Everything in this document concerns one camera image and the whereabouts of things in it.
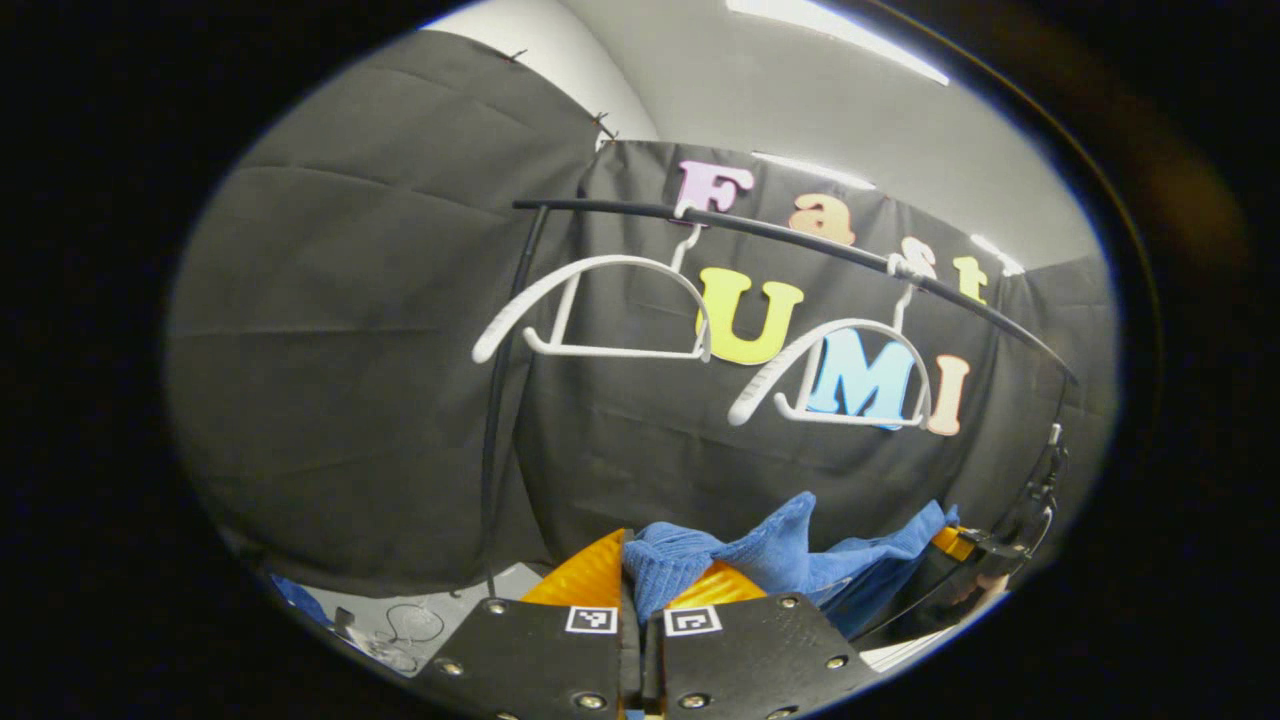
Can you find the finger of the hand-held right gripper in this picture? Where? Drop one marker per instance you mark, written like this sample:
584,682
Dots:
952,543

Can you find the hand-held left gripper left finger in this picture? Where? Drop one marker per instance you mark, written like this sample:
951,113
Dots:
540,660

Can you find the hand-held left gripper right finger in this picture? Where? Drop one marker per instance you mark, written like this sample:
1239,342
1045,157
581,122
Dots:
750,660

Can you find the white plastic hanger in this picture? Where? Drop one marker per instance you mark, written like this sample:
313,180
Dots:
750,400
500,335

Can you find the black clothes rack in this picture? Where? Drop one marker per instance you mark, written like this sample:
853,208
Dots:
800,238

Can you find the blue object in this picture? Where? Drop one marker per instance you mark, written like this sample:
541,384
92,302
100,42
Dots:
295,598

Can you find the black backdrop cloth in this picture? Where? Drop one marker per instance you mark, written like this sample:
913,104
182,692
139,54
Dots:
350,350

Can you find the large ceiling light panel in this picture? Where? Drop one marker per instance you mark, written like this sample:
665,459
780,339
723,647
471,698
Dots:
835,25

